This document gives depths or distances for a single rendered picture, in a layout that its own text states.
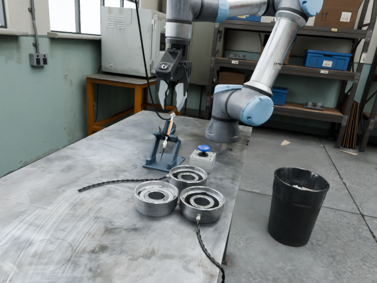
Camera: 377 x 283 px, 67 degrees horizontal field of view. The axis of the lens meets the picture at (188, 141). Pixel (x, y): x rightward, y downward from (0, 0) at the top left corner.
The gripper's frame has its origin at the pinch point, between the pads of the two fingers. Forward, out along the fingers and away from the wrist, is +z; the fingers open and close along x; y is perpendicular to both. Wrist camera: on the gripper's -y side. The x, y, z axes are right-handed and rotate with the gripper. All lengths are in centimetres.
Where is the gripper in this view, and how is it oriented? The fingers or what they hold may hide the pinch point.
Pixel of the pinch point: (170, 106)
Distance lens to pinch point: 89.4
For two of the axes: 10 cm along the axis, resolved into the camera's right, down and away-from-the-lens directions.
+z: -0.9, 9.4, 3.3
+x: -9.5, -1.8, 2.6
